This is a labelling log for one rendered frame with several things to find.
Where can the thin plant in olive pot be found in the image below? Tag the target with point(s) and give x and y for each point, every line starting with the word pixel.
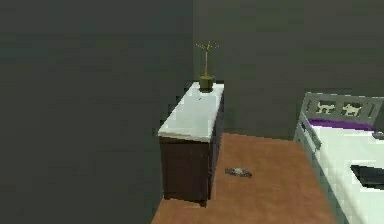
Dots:
pixel 206 81

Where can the small grey flat floor object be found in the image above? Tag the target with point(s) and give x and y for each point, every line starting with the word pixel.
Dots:
pixel 238 172

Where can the black flat object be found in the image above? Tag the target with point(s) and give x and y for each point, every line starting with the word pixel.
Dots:
pixel 370 175

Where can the dark brown white-topped cabinet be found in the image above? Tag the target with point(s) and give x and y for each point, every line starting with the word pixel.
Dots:
pixel 190 156

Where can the white bed with grey headboard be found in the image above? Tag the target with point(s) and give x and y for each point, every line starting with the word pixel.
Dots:
pixel 346 156

